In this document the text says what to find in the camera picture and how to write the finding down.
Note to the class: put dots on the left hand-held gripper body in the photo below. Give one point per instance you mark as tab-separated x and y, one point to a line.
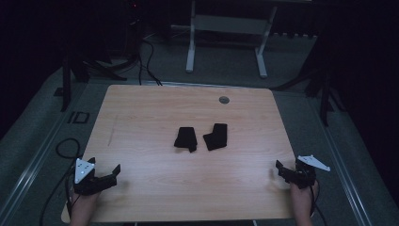
84	175

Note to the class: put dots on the black sock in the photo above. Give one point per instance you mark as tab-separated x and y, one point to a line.
216	137
185	139

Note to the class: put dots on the white metal desk frame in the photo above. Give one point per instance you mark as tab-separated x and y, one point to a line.
230	24

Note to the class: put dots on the black metal stand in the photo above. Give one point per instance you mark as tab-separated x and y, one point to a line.
320	84
75	72

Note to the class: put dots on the grey round table grommet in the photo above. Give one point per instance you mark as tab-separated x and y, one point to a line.
224	100

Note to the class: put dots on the person's right hand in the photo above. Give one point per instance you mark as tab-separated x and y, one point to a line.
302	197

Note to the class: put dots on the person's left hand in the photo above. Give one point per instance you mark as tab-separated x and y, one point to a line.
84	202

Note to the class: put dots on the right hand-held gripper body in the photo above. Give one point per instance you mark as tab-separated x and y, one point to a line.
306	174

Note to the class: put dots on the metal floor strip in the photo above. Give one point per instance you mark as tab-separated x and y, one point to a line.
342	163
34	163

